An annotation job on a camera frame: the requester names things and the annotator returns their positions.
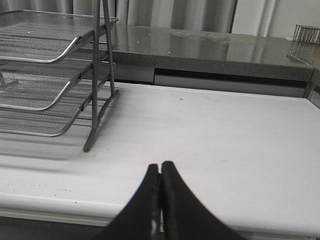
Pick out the grey metal rack frame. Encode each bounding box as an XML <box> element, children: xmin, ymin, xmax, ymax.
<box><xmin>83</xmin><ymin>0</ymin><xmax>119</xmax><ymax>153</ymax></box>

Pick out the mesh tray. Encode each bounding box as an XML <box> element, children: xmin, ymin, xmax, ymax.
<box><xmin>0</xmin><ymin>97</ymin><xmax>92</xmax><ymax>138</ymax></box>
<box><xmin>0</xmin><ymin>9</ymin><xmax>120</xmax><ymax>63</ymax></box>
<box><xmin>0</xmin><ymin>48</ymin><xmax>92</xmax><ymax>116</ymax></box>

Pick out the grey stone counter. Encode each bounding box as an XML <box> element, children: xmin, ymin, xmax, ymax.
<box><xmin>109</xmin><ymin>23</ymin><xmax>320</xmax><ymax>98</ymax></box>

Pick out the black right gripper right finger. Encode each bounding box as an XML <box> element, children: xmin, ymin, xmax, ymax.
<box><xmin>161</xmin><ymin>161</ymin><xmax>244</xmax><ymax>240</ymax></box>

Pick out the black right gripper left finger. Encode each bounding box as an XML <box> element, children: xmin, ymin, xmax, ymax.
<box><xmin>96</xmin><ymin>164</ymin><xmax>160</xmax><ymax>240</ymax></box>

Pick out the small wire holder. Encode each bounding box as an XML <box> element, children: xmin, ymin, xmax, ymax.
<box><xmin>292</xmin><ymin>24</ymin><xmax>320</xmax><ymax>45</ymax></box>

